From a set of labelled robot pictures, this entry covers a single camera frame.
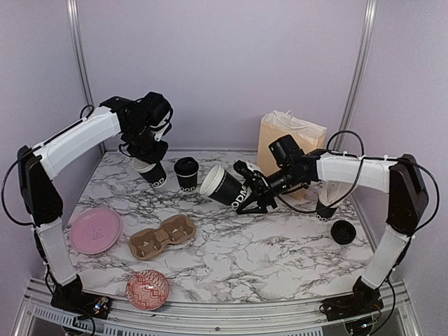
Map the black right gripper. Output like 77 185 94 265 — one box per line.
233 164 304 214

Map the white wrapped straws bundle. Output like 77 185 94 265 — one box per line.
318 181 351 207

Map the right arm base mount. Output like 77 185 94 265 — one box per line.
319 294 384 321

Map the pink plastic plate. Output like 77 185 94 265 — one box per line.
69 208 123 255

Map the aluminium corner post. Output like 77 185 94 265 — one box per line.
339 0 378 130
66 0 104 155

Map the stack of black cup lids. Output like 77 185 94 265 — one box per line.
330 220 356 245

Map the red patterned bowl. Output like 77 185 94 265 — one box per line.
125 269 170 311

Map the black cup holding straws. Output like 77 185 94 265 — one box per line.
315 199 338 222

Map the right aluminium corner post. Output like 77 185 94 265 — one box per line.
339 0 378 130

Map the stack of black paper cups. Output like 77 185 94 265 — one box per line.
132 159 167 188

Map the aluminium front frame rail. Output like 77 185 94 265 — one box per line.
12 279 421 335

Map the brown paper takeout bag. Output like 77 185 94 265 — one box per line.
255 108 328 201

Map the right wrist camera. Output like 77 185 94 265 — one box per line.
233 160 263 181

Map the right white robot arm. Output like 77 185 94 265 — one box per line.
234 136 432 314

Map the left aluminium corner post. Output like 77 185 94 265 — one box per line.
66 0 104 155

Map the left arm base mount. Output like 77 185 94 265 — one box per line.
51 276 111 320

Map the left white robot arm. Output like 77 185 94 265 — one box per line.
17 92 174 312

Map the single black paper cup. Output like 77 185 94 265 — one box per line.
199 164 249 209
174 157 199 192

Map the brown cardboard cup carrier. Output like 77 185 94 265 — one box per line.
128 214 196 260

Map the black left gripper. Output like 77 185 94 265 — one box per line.
125 121 168 163

